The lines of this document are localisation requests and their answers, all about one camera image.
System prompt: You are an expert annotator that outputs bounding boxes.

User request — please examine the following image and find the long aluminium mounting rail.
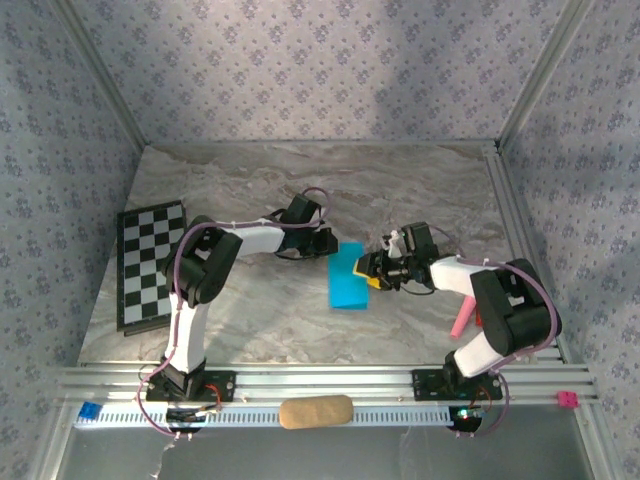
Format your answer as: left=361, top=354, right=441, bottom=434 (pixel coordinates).
left=49, top=364, right=601, bottom=406

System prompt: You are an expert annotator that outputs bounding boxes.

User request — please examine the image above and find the black and white checkerboard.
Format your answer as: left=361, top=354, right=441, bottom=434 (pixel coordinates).
left=116, top=199, right=192, bottom=337

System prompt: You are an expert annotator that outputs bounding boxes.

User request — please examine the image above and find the blue paper sheet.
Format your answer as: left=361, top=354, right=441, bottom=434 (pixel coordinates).
left=327, top=241, right=372, bottom=311

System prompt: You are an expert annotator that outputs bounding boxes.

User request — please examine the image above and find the tan cork block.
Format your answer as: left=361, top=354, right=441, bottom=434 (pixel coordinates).
left=278, top=394, right=355, bottom=430

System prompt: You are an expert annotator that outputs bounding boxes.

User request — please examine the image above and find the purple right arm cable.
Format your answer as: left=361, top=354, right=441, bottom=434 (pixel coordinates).
left=429, top=224, right=562, bottom=440

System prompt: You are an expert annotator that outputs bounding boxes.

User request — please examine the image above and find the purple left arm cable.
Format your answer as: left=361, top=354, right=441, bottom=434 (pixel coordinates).
left=137, top=187, right=332, bottom=441

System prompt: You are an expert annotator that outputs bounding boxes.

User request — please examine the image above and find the aluminium frame post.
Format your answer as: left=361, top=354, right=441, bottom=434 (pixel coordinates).
left=497, top=0, right=596, bottom=151
left=49, top=0, right=150, bottom=150

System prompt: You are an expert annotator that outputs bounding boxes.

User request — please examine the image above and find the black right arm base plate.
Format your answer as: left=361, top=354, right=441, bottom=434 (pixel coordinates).
left=411, top=368, right=504, bottom=402

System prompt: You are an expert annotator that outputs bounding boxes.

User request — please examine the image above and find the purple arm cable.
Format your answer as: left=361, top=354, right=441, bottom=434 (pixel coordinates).
left=137, top=187, right=332, bottom=441
left=429, top=224, right=562, bottom=440

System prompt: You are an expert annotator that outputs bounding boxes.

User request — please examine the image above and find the black controller board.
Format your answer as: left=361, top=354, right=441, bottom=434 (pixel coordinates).
left=447, top=405, right=486, bottom=434
left=164, top=407, right=209, bottom=434

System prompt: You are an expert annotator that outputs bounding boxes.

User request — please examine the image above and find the aluminium side rail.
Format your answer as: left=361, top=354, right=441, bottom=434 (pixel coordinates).
left=482, top=142, right=566, bottom=362

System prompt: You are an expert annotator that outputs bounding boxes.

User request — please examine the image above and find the white slotted cable duct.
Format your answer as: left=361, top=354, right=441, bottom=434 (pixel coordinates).
left=73, top=402, right=484, bottom=430

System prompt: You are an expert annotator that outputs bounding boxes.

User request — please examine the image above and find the pink cylinder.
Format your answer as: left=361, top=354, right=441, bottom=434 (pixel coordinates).
left=449, top=298, right=476, bottom=340

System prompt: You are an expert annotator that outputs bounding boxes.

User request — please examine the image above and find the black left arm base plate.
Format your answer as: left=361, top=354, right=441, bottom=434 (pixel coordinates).
left=145, top=370, right=237, bottom=403

